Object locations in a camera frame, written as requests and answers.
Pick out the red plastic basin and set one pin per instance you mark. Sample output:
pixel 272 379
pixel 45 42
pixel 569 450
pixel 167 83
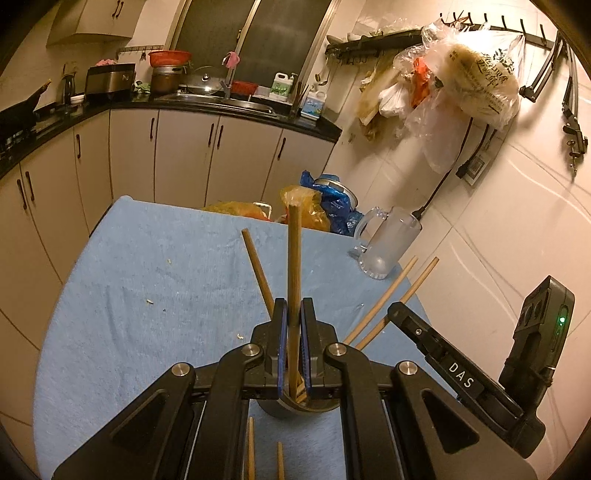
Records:
pixel 168 57

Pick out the white green-label detergent bottle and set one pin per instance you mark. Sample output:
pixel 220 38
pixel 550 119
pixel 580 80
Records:
pixel 281 87

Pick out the yellow plastic bag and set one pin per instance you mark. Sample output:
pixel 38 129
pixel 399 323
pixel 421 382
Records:
pixel 314 210

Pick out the black wok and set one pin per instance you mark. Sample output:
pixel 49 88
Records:
pixel 18 115

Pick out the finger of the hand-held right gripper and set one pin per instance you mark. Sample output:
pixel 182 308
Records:
pixel 443 355

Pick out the steel kitchen sink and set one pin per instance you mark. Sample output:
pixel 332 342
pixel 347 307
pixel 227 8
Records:
pixel 231 104

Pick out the beige wall cabinet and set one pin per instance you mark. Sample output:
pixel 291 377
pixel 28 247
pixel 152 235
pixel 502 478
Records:
pixel 101 18

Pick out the clear plastic bag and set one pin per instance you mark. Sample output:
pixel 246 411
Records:
pixel 438 138

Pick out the orange plastic bag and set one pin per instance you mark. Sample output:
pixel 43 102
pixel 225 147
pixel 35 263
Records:
pixel 235 208

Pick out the green cloth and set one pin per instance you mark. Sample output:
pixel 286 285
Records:
pixel 142 87

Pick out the red plastic bag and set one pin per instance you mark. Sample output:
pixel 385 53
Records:
pixel 420 78

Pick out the white blue-label jug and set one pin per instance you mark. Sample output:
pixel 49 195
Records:
pixel 311 108

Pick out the metal cooking pot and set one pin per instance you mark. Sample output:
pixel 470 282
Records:
pixel 166 83

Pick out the blue towel cloth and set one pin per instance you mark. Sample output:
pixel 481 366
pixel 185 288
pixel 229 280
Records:
pixel 161 277

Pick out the black chopstick holder cup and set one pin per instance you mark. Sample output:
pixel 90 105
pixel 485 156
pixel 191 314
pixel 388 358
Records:
pixel 277 410

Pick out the wall power socket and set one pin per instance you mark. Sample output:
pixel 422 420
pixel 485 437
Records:
pixel 480 164

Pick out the pink cloth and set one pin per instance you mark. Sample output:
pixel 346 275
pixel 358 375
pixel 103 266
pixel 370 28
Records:
pixel 232 58

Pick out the black gas stove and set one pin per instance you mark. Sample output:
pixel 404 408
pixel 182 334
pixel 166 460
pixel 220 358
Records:
pixel 14 141

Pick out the blue plastic bag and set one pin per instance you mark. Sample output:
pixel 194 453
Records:
pixel 339 210

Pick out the beige kitchen base cabinets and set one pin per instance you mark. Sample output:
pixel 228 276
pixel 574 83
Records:
pixel 184 157

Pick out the large printed plastic bag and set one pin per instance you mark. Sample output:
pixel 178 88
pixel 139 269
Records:
pixel 480 78

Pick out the black wall hook rail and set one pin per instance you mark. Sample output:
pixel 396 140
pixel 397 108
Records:
pixel 531 34

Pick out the round blue-rimmed container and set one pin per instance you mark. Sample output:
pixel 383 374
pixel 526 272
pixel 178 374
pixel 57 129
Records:
pixel 334 181

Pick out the red sink basket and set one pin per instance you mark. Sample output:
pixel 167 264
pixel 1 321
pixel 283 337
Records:
pixel 244 86

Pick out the dark electric kettle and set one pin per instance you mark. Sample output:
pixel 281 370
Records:
pixel 67 90

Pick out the black kitchen countertop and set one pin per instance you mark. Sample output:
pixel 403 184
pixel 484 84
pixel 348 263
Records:
pixel 318 124

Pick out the black wall shelf rack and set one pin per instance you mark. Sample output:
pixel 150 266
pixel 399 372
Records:
pixel 369 44

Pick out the steel sink faucet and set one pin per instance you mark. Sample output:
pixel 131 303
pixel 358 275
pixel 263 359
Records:
pixel 227 85

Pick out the black folding metal stand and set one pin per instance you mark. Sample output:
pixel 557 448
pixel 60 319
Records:
pixel 572 120

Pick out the white plastic bag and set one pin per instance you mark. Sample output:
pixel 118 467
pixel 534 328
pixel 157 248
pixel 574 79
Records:
pixel 395 99

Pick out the silver countertop appliance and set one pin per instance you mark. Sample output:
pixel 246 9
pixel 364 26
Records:
pixel 108 83

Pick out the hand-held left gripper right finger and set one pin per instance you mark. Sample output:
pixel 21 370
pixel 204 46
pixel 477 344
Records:
pixel 305 350

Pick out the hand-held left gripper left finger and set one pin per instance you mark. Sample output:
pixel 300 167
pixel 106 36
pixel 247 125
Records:
pixel 281 350

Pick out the wooden chopstick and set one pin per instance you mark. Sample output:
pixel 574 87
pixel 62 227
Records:
pixel 280 461
pixel 422 277
pixel 256 267
pixel 294 258
pixel 388 295
pixel 251 452

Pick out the glass beer mug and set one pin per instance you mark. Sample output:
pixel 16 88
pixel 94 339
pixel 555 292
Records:
pixel 392 244

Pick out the glass pot lid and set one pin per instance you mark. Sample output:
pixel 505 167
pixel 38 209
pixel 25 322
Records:
pixel 205 83

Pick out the yellowed plastic bag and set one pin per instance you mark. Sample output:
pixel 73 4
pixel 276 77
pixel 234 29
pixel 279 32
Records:
pixel 374 101

